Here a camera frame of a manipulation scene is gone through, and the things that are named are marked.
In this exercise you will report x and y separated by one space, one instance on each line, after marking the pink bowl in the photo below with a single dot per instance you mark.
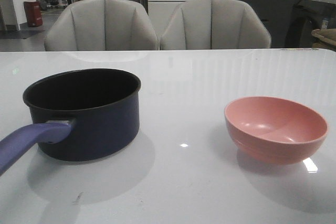
275 130

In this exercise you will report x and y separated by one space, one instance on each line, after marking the dark blue pot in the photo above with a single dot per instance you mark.
77 116

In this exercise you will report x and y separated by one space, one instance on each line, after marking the grey chair right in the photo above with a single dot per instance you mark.
214 24

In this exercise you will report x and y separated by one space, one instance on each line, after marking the grey chair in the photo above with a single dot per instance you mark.
102 25
214 24

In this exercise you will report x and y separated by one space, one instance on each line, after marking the grey chair left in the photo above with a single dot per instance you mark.
102 25

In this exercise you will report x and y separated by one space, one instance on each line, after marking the red bin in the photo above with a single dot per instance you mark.
33 14

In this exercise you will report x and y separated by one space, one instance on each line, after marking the black appliance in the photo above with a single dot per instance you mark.
306 16

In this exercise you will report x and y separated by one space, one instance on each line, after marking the beige cushion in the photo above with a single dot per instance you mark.
324 38

